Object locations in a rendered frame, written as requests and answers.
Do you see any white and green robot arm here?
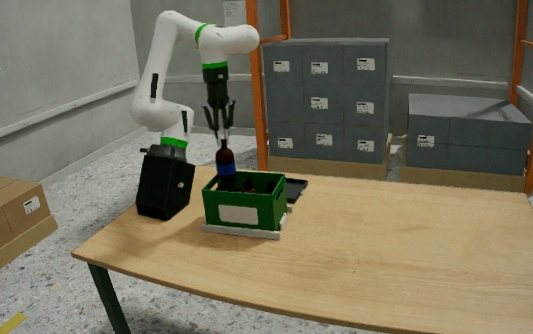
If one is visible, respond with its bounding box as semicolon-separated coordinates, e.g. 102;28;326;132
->
130;11;259;162

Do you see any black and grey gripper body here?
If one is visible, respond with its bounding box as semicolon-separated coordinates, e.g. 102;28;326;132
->
206;81;229;110

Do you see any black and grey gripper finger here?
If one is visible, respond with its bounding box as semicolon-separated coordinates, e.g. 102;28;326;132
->
220;99;236;146
201;101;221;148

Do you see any green bottle crate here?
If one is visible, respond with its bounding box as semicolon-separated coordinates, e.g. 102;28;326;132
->
205;171;287;231

